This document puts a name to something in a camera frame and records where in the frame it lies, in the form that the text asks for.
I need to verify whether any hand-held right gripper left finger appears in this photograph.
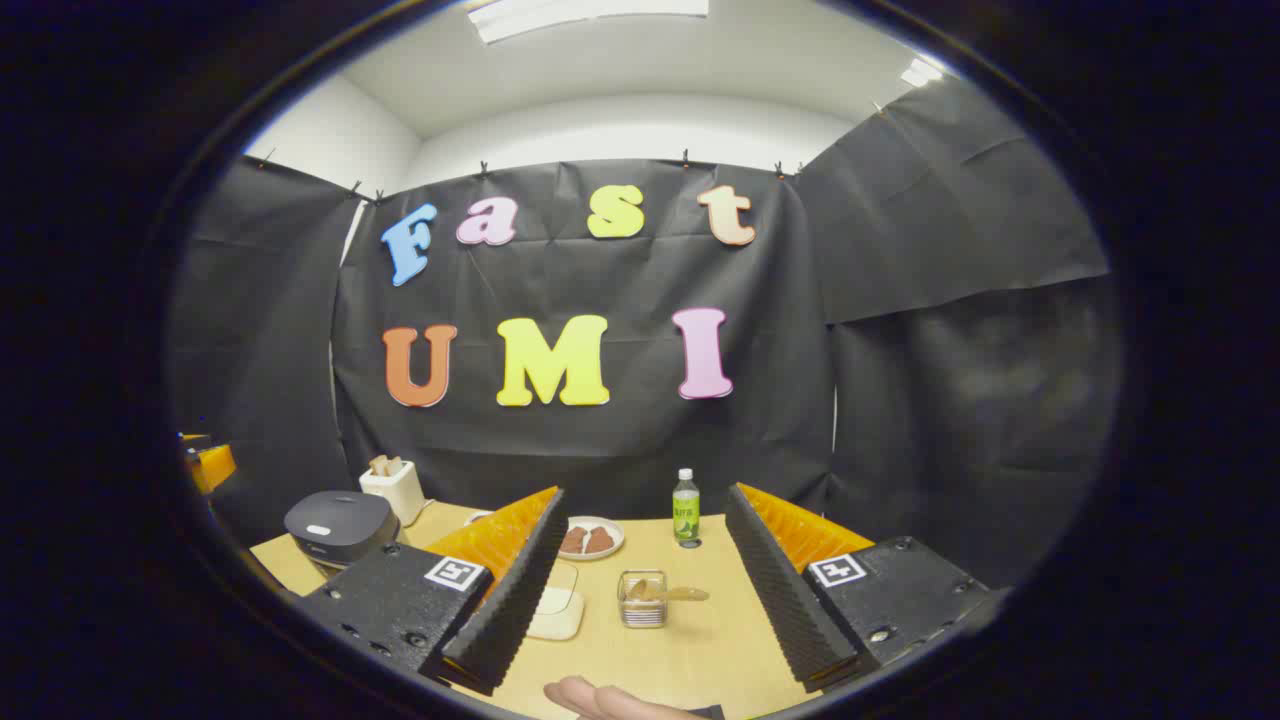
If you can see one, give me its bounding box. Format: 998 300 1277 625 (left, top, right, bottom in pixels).
298 487 568 697

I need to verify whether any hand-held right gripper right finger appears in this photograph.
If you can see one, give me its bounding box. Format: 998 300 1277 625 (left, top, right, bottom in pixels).
725 483 1001 694

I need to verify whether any white rice container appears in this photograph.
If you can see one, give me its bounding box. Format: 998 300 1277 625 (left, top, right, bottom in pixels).
525 586 586 641

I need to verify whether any wooden spoon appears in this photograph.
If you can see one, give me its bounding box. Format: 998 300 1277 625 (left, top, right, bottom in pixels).
625 578 710 604

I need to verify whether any clear chopstick holder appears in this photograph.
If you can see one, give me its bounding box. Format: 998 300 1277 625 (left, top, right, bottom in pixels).
618 570 669 629

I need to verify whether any dark grey rice cooker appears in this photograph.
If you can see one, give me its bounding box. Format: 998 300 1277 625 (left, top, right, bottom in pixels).
284 490 401 571

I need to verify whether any white oval plate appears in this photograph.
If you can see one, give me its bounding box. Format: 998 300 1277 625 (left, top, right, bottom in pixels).
558 516 626 561

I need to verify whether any green drink bottle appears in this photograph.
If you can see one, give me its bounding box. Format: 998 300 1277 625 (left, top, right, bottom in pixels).
672 468 701 546

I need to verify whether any white toaster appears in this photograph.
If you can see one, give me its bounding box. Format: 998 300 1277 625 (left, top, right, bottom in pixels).
359 458 426 527

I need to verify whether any black backdrop cloth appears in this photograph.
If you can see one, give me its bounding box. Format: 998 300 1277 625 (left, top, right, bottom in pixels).
168 75 1121 593

